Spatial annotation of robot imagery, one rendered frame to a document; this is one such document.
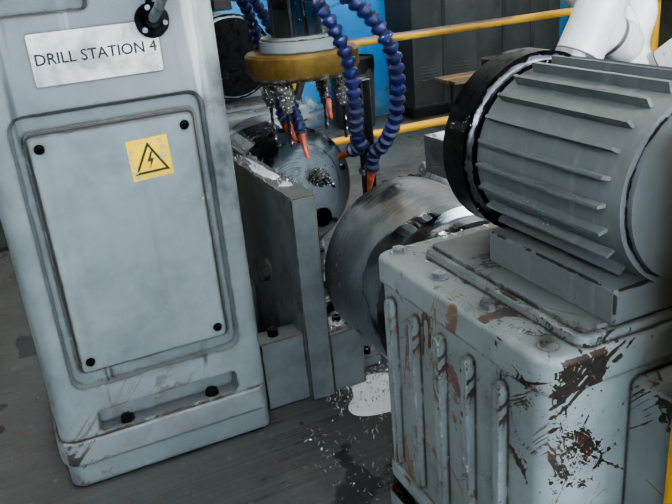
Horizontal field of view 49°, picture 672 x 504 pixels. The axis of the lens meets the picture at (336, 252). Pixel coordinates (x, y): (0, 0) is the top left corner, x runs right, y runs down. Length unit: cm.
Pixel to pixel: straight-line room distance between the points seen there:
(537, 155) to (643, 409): 23
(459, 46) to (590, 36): 551
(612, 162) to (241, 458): 73
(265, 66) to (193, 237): 29
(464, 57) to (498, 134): 621
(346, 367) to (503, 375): 59
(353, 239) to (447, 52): 591
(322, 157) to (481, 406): 86
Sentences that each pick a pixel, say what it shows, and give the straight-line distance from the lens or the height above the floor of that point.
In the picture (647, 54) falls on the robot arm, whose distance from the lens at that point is 174.
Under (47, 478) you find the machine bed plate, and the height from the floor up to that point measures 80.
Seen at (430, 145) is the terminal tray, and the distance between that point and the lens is 138.
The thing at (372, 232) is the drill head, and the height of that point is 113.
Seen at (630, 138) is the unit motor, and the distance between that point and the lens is 60.
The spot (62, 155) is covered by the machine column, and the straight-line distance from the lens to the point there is 96.
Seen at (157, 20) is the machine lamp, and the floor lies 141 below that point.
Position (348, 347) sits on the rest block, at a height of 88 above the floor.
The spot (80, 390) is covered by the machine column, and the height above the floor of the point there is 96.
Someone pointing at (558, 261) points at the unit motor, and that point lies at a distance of 68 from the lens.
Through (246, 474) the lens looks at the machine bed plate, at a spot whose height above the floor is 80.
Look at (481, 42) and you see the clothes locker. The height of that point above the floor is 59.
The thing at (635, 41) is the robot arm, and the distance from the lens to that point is 148.
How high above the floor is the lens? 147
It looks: 22 degrees down
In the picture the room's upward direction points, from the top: 5 degrees counter-clockwise
